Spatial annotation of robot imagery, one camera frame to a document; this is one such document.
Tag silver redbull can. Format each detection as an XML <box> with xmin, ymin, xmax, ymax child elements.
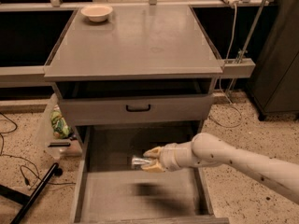
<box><xmin>131</xmin><ymin>156</ymin><xmax>152</xmax><ymax>170</ymax></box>

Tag black drawer handle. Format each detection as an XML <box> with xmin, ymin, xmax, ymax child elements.
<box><xmin>125</xmin><ymin>105</ymin><xmax>151</xmax><ymax>113</ymax></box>

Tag clear plastic bin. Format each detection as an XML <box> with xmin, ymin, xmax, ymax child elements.
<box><xmin>36</xmin><ymin>94</ymin><xmax>82</xmax><ymax>160</ymax></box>

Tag green snack bag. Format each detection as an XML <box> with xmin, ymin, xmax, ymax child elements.
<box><xmin>50</xmin><ymin>105</ymin><xmax>71</xmax><ymax>139</ymax></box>

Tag dark grey side cabinet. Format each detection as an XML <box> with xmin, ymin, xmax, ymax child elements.
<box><xmin>247</xmin><ymin>0</ymin><xmax>299</xmax><ymax>120</ymax></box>

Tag grey drawer cabinet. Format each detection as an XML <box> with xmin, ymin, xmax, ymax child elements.
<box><xmin>45</xmin><ymin>5</ymin><xmax>222</xmax><ymax>142</ymax></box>

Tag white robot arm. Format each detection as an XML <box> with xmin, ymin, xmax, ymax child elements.
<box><xmin>141</xmin><ymin>133</ymin><xmax>299</xmax><ymax>203</ymax></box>

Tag grey top drawer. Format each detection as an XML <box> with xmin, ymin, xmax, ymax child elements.
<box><xmin>59</xmin><ymin>95</ymin><xmax>213</xmax><ymax>126</ymax></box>

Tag white power cable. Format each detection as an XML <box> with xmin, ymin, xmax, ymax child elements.
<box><xmin>208</xmin><ymin>3</ymin><xmax>244</xmax><ymax>130</ymax></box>

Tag open grey middle drawer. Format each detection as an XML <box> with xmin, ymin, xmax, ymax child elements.
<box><xmin>71</xmin><ymin>123</ymin><xmax>230</xmax><ymax>224</ymax></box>

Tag black floor cable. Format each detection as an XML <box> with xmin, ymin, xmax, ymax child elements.
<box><xmin>0</xmin><ymin>111</ymin><xmax>76</xmax><ymax>189</ymax></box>

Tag white bowl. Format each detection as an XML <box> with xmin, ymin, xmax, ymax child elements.
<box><xmin>81</xmin><ymin>5</ymin><xmax>113</xmax><ymax>22</ymax></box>

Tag black metal stand leg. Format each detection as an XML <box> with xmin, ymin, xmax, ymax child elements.
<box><xmin>0</xmin><ymin>162</ymin><xmax>60</xmax><ymax>224</ymax></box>

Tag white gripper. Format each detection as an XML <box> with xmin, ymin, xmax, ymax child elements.
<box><xmin>141</xmin><ymin>143</ymin><xmax>180</xmax><ymax>173</ymax></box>

